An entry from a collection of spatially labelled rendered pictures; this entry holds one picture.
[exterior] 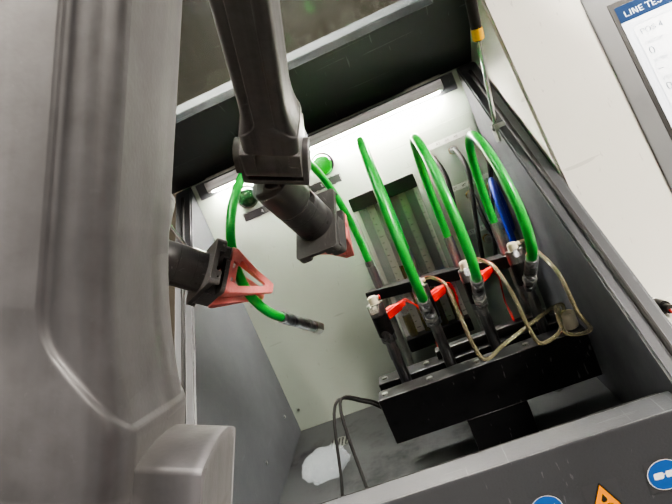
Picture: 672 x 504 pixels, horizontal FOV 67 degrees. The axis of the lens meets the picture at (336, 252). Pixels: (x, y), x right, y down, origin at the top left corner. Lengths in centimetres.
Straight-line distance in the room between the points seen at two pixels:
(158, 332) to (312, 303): 100
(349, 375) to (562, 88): 73
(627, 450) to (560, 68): 57
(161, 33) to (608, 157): 80
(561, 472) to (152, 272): 60
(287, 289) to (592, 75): 72
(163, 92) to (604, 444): 62
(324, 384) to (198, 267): 61
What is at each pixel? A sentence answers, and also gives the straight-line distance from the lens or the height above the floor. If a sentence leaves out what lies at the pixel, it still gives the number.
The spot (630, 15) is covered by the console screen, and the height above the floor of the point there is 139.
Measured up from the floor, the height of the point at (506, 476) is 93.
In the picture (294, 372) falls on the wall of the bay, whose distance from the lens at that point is 121.
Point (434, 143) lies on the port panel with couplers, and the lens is 110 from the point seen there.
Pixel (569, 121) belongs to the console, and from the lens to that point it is 91.
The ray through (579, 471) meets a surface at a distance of 70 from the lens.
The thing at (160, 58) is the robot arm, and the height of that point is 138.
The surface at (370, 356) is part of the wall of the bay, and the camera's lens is 118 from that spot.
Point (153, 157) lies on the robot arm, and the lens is 16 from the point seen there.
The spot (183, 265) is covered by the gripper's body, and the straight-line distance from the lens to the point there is 67.
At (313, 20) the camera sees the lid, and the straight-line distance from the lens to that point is 95.
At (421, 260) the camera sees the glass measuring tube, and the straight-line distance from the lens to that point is 109.
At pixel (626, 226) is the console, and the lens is 90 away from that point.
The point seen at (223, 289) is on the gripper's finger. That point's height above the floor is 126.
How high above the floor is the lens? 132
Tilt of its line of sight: 7 degrees down
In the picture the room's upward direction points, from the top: 23 degrees counter-clockwise
